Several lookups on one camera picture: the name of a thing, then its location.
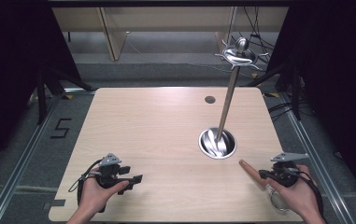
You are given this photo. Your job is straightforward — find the person's left hand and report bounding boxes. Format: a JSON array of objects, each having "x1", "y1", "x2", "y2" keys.
[{"x1": 78, "y1": 168, "x2": 130, "y2": 216}]

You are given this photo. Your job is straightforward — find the dark curtain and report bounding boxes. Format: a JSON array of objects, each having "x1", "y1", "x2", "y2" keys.
[
  {"x1": 265, "y1": 0, "x2": 356, "y2": 203},
  {"x1": 0, "y1": 0, "x2": 81, "y2": 181}
]

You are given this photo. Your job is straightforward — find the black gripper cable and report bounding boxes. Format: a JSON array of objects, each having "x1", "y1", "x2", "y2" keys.
[
  {"x1": 67, "y1": 158, "x2": 107, "y2": 214},
  {"x1": 286, "y1": 167, "x2": 325, "y2": 222}
]

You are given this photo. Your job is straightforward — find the hanging black cables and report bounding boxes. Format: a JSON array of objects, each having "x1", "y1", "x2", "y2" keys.
[{"x1": 242, "y1": 7, "x2": 276, "y2": 55}]

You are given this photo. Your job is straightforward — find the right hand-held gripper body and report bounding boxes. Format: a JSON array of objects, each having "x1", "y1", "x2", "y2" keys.
[{"x1": 270, "y1": 151, "x2": 309, "y2": 189}]

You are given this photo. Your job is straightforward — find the wooden-handled kitchen utensil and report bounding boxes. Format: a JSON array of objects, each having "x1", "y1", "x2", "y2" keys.
[{"x1": 238, "y1": 159, "x2": 291, "y2": 215}]

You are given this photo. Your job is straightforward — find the black tape strip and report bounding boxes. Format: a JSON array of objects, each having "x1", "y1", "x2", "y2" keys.
[{"x1": 42, "y1": 199, "x2": 66, "y2": 210}]

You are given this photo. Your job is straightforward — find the metal utensil rack stand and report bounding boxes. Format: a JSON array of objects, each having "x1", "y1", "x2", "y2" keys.
[{"x1": 197, "y1": 36, "x2": 271, "y2": 161}]

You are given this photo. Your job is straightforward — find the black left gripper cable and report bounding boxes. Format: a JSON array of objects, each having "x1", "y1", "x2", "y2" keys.
[{"x1": 67, "y1": 158, "x2": 107, "y2": 214}]

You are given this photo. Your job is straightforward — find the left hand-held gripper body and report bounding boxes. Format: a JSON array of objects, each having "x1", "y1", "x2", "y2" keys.
[{"x1": 95, "y1": 152, "x2": 127, "y2": 189}]

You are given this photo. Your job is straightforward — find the aluminium floor rail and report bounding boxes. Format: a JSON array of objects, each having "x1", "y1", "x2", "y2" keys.
[
  {"x1": 278, "y1": 92, "x2": 354, "y2": 224},
  {"x1": 0, "y1": 88, "x2": 97, "y2": 224}
]

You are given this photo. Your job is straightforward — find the black floor cables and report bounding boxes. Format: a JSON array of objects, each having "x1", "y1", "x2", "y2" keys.
[{"x1": 266, "y1": 100, "x2": 295, "y2": 121}]

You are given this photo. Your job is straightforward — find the person's right hand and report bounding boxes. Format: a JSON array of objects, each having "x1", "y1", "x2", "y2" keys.
[{"x1": 265, "y1": 163, "x2": 322, "y2": 217}]

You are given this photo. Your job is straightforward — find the black metal stand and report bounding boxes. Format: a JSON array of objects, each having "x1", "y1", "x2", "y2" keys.
[
  {"x1": 36, "y1": 60, "x2": 94, "y2": 126},
  {"x1": 244, "y1": 60, "x2": 303, "y2": 121}
]

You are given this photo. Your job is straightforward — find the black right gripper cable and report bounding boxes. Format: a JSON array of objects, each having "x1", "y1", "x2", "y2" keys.
[{"x1": 286, "y1": 167, "x2": 325, "y2": 222}]

